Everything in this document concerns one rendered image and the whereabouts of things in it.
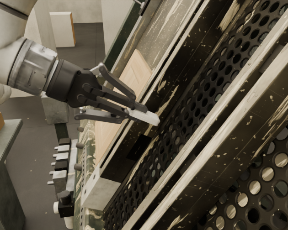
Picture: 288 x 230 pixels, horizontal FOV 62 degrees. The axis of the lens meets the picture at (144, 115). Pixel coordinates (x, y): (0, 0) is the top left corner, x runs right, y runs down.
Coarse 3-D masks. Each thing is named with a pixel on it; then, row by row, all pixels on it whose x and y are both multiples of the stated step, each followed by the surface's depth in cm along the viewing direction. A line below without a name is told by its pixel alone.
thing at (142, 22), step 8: (152, 0) 101; (160, 0) 101; (152, 8) 102; (144, 16) 103; (136, 24) 107; (144, 24) 105; (136, 32) 106; (128, 40) 109; (136, 40) 108; (128, 48) 109; (120, 56) 111; (128, 56) 111; (120, 64) 112; (112, 72) 113; (120, 72) 114; (112, 88) 117
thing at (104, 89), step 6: (84, 84) 45; (84, 90) 45; (90, 90) 45; (96, 90) 46; (102, 90) 46; (108, 90) 48; (102, 96) 47; (108, 96) 47; (114, 96) 48; (120, 96) 49; (126, 96) 50; (120, 102) 48; (126, 102) 49; (132, 102) 49; (132, 108) 49
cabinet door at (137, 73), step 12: (132, 60) 99; (144, 60) 90; (132, 72) 95; (144, 72) 82; (132, 84) 89; (144, 84) 77; (96, 132) 107; (108, 132) 93; (96, 144) 100; (108, 144) 87; (96, 156) 94
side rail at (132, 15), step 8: (144, 0) 122; (136, 8) 123; (128, 16) 125; (136, 16) 125; (128, 24) 127; (120, 32) 128; (128, 32) 129; (120, 40) 130; (112, 48) 131; (120, 48) 132; (112, 56) 134; (112, 64) 136; (104, 80) 140
